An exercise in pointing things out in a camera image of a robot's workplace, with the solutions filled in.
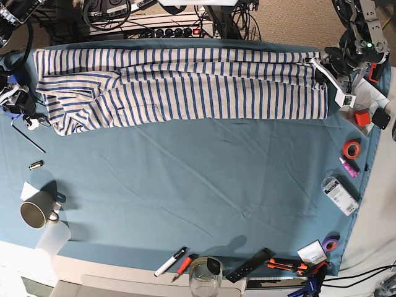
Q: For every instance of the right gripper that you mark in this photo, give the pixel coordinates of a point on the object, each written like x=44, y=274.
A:
x=21, y=103

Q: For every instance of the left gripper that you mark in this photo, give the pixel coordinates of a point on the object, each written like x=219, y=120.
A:
x=340, y=63

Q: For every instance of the blue white striped T-shirt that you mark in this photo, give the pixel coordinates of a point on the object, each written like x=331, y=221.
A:
x=91, y=89

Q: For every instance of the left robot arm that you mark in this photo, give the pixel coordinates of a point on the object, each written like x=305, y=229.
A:
x=362, y=47

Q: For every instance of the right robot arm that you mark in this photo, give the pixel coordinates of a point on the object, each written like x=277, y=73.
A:
x=13, y=15

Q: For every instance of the blue device with black knob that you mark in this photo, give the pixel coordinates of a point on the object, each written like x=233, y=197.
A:
x=13, y=116

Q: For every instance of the black allen key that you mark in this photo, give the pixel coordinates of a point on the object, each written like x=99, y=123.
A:
x=27, y=138

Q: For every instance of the white metal small part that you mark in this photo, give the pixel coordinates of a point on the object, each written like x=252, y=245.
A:
x=33, y=122

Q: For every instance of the black orange clamp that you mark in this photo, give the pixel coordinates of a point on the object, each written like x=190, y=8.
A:
x=375, y=72

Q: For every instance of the white printed paper sheet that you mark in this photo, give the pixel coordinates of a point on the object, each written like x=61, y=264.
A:
x=367, y=98

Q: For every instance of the red cube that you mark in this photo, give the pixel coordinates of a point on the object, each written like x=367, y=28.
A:
x=362, y=118

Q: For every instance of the small brass cylinder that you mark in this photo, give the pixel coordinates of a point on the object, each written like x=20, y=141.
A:
x=36, y=165

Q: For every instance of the red tape roll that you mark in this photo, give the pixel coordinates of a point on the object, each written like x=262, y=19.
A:
x=351, y=149

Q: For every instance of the white paper note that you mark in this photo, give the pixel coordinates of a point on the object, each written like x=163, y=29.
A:
x=28, y=191

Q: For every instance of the pink glue tube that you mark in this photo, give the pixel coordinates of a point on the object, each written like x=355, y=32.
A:
x=351, y=171

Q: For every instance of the grey ceramic mug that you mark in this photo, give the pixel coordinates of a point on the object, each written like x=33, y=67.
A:
x=38, y=210

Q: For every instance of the teal table cloth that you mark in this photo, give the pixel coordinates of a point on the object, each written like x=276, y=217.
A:
x=132, y=196

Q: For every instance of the clear plastic screw box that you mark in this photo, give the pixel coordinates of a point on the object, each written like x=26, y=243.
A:
x=337, y=193

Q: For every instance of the translucent plastic cup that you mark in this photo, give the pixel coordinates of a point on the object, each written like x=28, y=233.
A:
x=53, y=239

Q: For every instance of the purple tape roll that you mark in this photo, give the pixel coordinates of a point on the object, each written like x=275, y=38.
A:
x=330, y=243

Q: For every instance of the white card box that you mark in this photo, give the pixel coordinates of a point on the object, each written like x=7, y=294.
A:
x=312, y=253

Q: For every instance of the black remote control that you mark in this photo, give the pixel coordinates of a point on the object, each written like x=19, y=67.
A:
x=250, y=265

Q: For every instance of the orange black utility knife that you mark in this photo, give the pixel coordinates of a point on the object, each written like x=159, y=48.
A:
x=294, y=266

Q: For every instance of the blue black spring clamp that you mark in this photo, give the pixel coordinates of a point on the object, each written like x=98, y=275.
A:
x=315, y=278

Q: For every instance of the white black marker pen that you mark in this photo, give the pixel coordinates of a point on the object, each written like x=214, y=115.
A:
x=170, y=261

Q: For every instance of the clear drinking glass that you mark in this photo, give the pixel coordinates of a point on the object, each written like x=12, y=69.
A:
x=205, y=276

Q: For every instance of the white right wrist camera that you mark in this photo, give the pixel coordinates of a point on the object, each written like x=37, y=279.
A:
x=10, y=90

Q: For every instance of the black square mount plate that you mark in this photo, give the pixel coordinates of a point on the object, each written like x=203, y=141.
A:
x=380, y=118

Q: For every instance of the red handled screwdriver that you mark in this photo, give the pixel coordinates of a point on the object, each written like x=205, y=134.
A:
x=186, y=263

